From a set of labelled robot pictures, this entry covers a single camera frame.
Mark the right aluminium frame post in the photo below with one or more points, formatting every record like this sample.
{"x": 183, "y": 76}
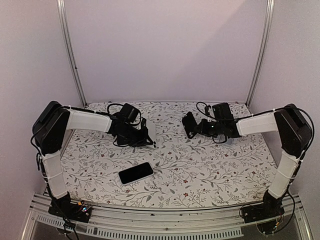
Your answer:
{"x": 270, "y": 4}

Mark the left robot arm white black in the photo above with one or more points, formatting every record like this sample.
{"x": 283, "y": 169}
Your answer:
{"x": 48, "y": 134}

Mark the white cased phone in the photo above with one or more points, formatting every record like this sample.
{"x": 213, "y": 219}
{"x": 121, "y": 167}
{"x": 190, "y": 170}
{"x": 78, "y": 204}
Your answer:
{"x": 135, "y": 173}

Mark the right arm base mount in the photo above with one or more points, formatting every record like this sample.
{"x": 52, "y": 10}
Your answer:
{"x": 263, "y": 211}

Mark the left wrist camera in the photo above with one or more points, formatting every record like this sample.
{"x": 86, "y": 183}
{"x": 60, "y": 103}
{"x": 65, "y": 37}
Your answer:
{"x": 129, "y": 112}

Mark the black cased phone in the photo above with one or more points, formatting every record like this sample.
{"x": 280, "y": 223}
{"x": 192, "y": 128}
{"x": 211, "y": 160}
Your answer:
{"x": 189, "y": 124}

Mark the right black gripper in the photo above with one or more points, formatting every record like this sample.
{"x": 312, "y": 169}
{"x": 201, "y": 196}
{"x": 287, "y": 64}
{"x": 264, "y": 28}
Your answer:
{"x": 202, "y": 127}

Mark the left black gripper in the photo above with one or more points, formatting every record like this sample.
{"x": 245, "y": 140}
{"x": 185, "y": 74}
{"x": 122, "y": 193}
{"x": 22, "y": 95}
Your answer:
{"x": 144, "y": 140}

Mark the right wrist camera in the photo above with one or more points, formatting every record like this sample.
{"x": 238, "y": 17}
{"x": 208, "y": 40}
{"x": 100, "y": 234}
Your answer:
{"x": 219, "y": 112}

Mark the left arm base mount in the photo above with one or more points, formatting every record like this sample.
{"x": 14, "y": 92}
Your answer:
{"x": 71, "y": 208}

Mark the light blue cased phone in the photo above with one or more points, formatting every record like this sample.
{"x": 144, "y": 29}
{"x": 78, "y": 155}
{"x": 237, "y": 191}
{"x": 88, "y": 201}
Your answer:
{"x": 223, "y": 140}

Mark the left aluminium frame post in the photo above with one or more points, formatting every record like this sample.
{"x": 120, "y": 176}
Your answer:
{"x": 62, "y": 14}

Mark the bare silver white phone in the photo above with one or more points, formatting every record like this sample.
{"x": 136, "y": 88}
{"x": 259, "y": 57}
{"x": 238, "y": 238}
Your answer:
{"x": 151, "y": 139}

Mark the floral patterned table mat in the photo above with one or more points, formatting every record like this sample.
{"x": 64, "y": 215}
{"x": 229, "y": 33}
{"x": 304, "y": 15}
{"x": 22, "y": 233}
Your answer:
{"x": 188, "y": 173}

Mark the front aluminium rail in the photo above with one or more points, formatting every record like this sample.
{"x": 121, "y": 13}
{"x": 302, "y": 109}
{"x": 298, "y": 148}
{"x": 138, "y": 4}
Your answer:
{"x": 111, "y": 222}

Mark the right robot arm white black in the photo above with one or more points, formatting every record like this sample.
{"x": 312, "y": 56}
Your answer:
{"x": 296, "y": 132}

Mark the aluminium frame post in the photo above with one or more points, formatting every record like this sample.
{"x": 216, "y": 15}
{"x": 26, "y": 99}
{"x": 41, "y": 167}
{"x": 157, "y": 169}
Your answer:
{"x": 270, "y": 4}
{"x": 62, "y": 14}

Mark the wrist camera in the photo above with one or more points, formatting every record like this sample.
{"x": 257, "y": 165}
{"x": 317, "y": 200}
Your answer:
{"x": 219, "y": 112}
{"x": 129, "y": 112}

